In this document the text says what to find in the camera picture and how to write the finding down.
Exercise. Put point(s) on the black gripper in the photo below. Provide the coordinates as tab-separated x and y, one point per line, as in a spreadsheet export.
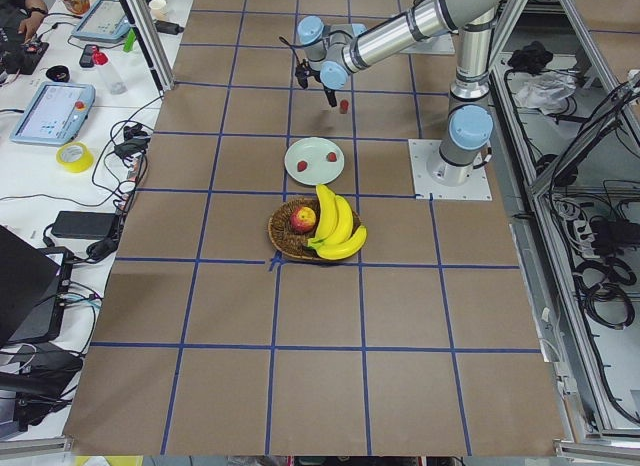
328	91

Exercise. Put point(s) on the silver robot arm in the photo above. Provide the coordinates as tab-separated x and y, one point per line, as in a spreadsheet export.
331	54

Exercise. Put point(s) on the light green plate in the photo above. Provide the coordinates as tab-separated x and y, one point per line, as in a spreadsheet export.
314	151

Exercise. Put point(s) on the red apple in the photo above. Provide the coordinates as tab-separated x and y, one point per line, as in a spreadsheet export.
303	220

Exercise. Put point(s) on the yellow banana bunch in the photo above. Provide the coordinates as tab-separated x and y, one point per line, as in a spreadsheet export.
335	237

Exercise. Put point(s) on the wicker basket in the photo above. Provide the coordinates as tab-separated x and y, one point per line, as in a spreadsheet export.
291	243

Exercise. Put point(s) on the paper cup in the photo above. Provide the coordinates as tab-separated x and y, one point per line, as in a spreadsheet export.
158	9

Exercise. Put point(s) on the plastic bottle red cap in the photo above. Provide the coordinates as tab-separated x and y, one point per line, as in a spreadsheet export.
108	72

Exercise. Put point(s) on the teach pendant tablet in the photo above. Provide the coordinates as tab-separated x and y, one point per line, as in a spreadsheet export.
105	21

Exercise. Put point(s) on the black phone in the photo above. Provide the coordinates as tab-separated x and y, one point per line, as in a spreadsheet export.
86	59

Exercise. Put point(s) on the yellow tape roll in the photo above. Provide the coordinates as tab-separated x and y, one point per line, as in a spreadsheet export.
74	157

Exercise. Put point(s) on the black power adapter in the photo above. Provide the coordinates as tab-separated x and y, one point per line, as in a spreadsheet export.
83	225

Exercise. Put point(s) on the black laptop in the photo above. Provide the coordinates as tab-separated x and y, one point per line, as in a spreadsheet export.
33	282

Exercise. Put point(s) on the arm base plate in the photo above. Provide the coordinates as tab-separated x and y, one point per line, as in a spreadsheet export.
439	45
435	179

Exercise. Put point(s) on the aluminium frame post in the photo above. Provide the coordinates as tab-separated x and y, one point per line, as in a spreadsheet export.
141	22

